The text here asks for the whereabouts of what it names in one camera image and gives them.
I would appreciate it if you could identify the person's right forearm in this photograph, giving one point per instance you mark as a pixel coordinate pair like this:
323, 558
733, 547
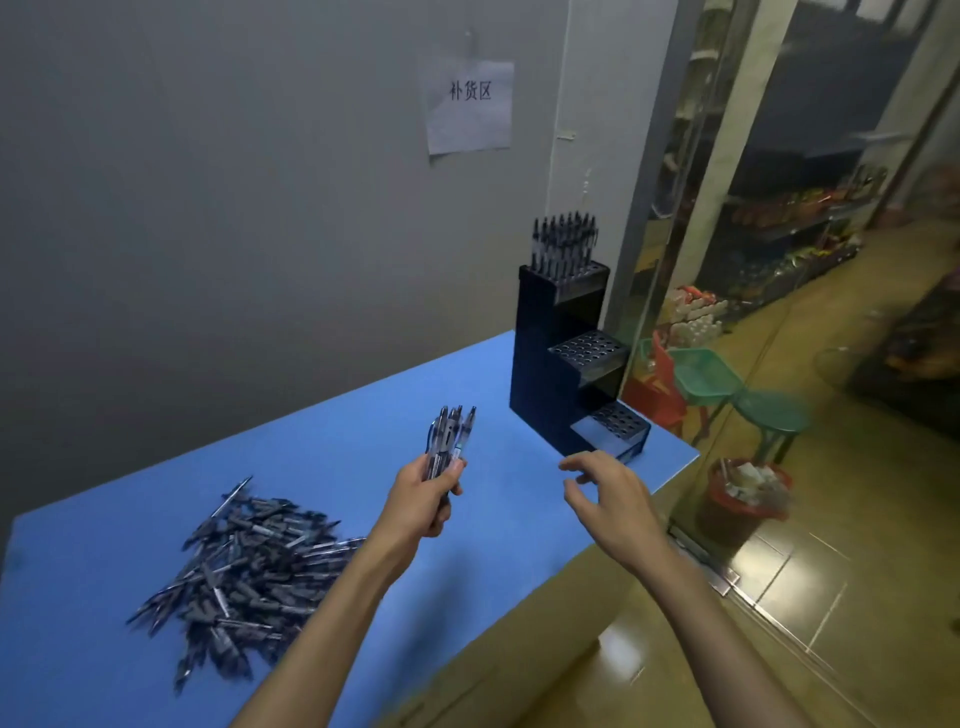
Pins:
720, 652

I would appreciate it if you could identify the green plastic stool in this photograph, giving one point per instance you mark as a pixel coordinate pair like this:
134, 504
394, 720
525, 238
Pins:
772, 412

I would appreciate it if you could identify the red plastic bucket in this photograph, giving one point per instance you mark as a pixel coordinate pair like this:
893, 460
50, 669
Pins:
742, 510

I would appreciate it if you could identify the cluster of grey pens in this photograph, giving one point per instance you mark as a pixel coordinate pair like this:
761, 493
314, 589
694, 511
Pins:
562, 240

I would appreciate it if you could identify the blue table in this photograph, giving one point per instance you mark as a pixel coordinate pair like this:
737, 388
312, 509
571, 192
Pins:
300, 465

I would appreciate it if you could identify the dark goods shelf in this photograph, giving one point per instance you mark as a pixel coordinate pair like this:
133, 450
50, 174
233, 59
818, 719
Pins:
795, 240

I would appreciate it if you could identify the white paper wall sign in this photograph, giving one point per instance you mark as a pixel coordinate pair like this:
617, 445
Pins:
469, 109

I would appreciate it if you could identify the black tiered pen display stand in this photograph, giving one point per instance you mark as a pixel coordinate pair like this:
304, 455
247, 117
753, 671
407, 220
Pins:
540, 360

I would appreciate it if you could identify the person's left hand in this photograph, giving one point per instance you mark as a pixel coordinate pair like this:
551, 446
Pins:
412, 510

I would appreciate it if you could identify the pile of grey pens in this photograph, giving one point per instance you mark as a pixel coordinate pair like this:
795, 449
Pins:
247, 577

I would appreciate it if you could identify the person's left forearm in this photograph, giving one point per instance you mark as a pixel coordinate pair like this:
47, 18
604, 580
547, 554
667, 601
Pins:
322, 652

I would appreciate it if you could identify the red plastic stool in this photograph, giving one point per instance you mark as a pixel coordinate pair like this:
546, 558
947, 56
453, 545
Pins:
660, 394

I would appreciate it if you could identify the heap of packaged goods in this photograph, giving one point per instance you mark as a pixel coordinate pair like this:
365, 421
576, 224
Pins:
694, 315

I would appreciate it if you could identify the person's right hand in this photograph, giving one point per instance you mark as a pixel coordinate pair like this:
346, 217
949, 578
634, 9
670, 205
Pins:
622, 510

